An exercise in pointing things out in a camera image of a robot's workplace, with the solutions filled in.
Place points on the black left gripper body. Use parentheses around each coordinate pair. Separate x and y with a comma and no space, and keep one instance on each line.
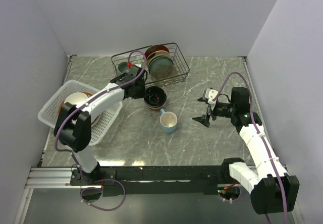
(140,91)

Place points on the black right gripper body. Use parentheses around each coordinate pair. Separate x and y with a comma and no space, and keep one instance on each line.
(221,109)

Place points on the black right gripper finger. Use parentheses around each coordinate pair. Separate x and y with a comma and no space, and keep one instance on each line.
(204,119)
(201,99)

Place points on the black brown bowl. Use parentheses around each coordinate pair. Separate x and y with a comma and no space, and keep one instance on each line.
(155,97)

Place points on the white top bowl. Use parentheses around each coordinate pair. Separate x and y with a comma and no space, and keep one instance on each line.
(75,98)

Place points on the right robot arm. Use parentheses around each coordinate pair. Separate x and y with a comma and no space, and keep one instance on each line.
(271,188)

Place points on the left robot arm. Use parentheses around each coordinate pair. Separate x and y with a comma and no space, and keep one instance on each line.
(73,127)

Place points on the white plastic bin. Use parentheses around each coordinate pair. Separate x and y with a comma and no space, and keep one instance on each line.
(49,112)

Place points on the grey green mug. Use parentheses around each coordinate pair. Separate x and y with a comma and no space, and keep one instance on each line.
(122,68)

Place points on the clear pink glass plate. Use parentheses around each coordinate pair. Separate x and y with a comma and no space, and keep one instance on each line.
(163,73)

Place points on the teal plate in rack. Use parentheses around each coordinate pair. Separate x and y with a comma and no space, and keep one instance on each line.
(160,62)

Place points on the light blue mug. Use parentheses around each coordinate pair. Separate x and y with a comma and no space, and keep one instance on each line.
(168,121)

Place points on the cream plate in rack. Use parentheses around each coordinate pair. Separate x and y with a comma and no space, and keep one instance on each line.
(157,54)

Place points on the red plate in rack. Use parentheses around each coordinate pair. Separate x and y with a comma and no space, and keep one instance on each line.
(156,50)

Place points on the black wire dish rack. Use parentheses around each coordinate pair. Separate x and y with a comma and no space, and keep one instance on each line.
(137,56)

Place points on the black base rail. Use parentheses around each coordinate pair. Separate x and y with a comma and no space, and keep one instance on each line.
(131,180)

